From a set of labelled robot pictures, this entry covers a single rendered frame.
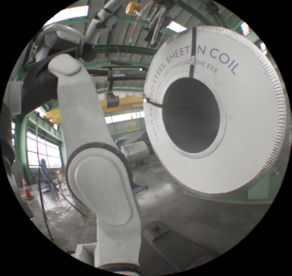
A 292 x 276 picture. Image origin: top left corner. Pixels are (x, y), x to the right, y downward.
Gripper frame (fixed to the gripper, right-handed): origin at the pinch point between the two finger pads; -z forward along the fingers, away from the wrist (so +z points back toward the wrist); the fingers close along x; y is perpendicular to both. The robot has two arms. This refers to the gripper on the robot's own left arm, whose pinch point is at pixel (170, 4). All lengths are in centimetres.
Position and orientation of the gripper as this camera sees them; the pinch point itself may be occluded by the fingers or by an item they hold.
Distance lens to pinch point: 66.7
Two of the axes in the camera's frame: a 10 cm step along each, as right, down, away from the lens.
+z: -7.9, -5.2, -3.4
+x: -5.3, 8.4, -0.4
